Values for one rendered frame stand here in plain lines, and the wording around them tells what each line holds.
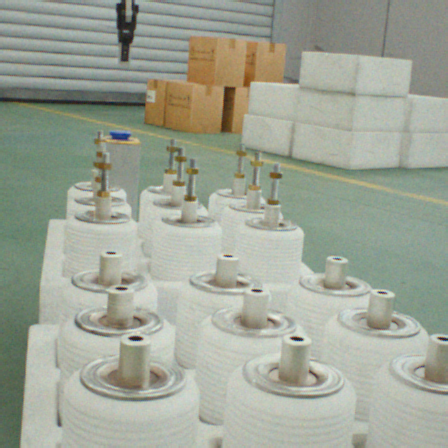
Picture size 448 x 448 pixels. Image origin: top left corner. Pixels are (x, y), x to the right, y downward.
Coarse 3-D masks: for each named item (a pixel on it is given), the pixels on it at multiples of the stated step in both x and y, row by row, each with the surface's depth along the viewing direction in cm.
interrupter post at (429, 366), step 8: (432, 336) 61; (440, 336) 61; (432, 344) 60; (440, 344) 60; (432, 352) 60; (440, 352) 60; (432, 360) 60; (440, 360) 60; (432, 368) 60; (440, 368) 60; (432, 376) 60; (440, 376) 60
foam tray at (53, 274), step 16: (64, 224) 134; (48, 240) 122; (64, 240) 124; (144, 240) 127; (48, 256) 113; (64, 256) 113; (144, 256) 117; (48, 272) 105; (144, 272) 109; (304, 272) 116; (48, 288) 100; (160, 288) 103; (176, 288) 104; (272, 288) 106; (288, 288) 107; (48, 304) 101; (160, 304) 104; (176, 304) 104; (272, 304) 106; (48, 320) 101
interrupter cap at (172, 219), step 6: (168, 216) 111; (174, 216) 111; (180, 216) 112; (198, 216) 113; (204, 216) 112; (168, 222) 107; (174, 222) 107; (180, 222) 107; (198, 222) 110; (204, 222) 109; (210, 222) 109
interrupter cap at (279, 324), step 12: (216, 312) 71; (228, 312) 71; (240, 312) 72; (276, 312) 72; (216, 324) 68; (228, 324) 68; (240, 324) 69; (276, 324) 69; (288, 324) 69; (252, 336) 66; (264, 336) 66; (276, 336) 67
